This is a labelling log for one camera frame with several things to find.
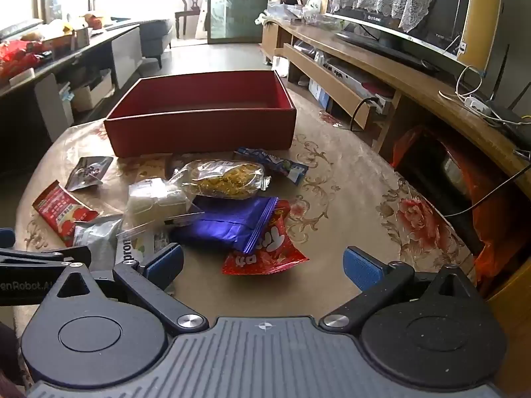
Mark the red and white snack packet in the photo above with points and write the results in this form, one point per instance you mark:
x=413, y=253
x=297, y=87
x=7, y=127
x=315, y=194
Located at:
x=58, y=211

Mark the glass sliding door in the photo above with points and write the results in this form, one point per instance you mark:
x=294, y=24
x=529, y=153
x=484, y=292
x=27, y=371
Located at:
x=240, y=4

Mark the silver media player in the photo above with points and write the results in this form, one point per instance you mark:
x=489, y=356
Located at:
x=356, y=78

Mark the wooden television cabinet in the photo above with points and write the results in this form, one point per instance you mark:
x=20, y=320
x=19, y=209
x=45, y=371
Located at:
x=415, y=87

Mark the white plastic bag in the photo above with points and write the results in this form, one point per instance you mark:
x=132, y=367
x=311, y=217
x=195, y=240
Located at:
x=313, y=6

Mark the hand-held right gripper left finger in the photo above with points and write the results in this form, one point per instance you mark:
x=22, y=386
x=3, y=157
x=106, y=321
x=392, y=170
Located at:
x=166, y=263

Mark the silver snack packet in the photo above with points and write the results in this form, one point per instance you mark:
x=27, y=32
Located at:
x=97, y=236

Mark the floral tablecloth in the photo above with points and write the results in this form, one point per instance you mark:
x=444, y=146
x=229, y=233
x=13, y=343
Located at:
x=352, y=199

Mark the white low cabinet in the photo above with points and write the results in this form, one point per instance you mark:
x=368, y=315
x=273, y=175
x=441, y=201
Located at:
x=124, y=54

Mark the red plastic bag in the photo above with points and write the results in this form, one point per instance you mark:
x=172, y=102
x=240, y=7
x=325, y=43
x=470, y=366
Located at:
x=16, y=60

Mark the white power strip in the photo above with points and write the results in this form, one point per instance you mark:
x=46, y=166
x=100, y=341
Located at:
x=477, y=104

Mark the clear bag of white snacks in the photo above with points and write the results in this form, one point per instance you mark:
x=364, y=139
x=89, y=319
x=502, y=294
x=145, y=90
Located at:
x=153, y=199

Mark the red cardboard box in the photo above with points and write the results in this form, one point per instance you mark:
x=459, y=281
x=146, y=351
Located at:
x=199, y=132

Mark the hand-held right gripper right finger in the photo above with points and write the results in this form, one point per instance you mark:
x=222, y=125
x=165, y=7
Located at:
x=365, y=271

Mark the clear packet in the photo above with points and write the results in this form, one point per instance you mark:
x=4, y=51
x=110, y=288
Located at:
x=135, y=244

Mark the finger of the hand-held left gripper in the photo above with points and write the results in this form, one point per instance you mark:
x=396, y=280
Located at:
x=6, y=238
x=45, y=255

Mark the red candy packet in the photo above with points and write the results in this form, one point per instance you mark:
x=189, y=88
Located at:
x=269, y=253

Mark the white cardboard box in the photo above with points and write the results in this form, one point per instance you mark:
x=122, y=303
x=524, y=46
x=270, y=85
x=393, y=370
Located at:
x=93, y=91

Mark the blue sausage packet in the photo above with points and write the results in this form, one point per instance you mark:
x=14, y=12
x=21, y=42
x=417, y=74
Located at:
x=276, y=163

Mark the dark grey snack packet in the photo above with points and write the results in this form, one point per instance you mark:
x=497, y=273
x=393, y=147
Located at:
x=89, y=172

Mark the black television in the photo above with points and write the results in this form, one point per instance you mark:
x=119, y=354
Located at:
x=435, y=20

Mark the clear bag of yellow snacks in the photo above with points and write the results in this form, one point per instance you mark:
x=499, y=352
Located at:
x=224, y=180

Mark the orange plastic bag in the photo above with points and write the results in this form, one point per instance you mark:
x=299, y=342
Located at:
x=498, y=232

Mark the purple snack packet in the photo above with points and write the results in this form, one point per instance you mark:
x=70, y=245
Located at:
x=220, y=224

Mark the grey sofa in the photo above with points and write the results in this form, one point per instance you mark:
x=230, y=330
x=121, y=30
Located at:
x=155, y=37

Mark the black router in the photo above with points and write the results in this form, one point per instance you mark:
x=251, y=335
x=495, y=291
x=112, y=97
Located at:
x=512, y=120

